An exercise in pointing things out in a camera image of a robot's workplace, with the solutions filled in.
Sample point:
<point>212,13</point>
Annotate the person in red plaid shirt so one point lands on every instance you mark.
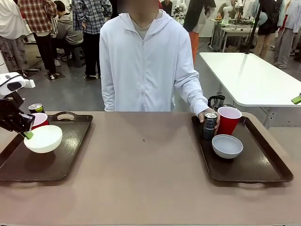
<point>35,14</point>

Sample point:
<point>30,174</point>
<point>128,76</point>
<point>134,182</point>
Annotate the black floor plate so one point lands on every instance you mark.
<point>60,75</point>

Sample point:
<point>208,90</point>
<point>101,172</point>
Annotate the black can with green print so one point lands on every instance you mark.
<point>35,107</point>

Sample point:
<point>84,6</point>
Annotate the grey stool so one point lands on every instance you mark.
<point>77,54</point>

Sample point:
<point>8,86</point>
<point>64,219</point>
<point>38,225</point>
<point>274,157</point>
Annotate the person in white hoodie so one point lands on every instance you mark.
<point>141,70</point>

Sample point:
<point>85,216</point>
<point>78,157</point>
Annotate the black Pepsi can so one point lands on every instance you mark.
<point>209,128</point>

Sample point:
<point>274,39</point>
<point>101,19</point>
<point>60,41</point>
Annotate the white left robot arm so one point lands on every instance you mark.
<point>11,81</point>

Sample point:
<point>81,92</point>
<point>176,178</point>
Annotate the person's right forearm white sleeve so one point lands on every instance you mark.
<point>108,99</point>

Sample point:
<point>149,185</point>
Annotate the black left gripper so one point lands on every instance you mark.
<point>14,121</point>

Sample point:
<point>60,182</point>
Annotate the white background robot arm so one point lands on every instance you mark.
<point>227,9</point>
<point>179,7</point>

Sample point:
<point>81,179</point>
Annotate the seated person in grey hoodie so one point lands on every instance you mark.
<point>68,30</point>

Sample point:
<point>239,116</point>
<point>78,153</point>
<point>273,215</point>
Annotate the person in black jacket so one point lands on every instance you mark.
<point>270,14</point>

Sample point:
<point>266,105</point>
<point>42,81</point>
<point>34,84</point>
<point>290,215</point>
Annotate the white folding table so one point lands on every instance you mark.
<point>247,75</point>

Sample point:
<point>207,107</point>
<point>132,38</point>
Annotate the person in blue plaid shirt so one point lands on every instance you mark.
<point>91,16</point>

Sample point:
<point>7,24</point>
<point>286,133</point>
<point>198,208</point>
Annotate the person's left hand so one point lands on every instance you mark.
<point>201,117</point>

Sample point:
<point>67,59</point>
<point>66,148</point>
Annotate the red plastic cup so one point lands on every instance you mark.
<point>227,124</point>
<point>41,118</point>

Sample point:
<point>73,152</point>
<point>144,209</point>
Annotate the small green object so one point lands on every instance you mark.
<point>295,99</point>

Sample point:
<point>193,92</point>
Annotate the black steel kettle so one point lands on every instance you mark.
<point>218,101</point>

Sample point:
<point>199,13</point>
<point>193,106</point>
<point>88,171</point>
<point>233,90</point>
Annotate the white bowl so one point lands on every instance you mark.
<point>227,147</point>
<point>44,141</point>

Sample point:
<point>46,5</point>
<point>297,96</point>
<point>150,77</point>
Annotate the white workbench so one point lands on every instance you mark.
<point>235,31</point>

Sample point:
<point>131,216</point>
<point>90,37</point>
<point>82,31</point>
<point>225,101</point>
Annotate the brown serving tray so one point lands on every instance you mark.
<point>70,153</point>
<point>254,164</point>

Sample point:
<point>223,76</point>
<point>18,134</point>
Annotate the person's left forearm white sleeve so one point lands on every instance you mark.
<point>197,99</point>

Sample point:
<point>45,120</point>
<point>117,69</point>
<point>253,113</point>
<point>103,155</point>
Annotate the person in white top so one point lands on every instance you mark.
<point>9,21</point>

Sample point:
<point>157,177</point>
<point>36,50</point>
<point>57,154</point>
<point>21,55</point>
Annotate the person in light blue shirt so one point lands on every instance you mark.
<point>284,42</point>

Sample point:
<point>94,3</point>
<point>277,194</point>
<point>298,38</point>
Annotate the person in orange trousers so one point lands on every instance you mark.
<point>194,44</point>

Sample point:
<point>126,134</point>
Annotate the black tripod pole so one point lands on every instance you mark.
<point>254,26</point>

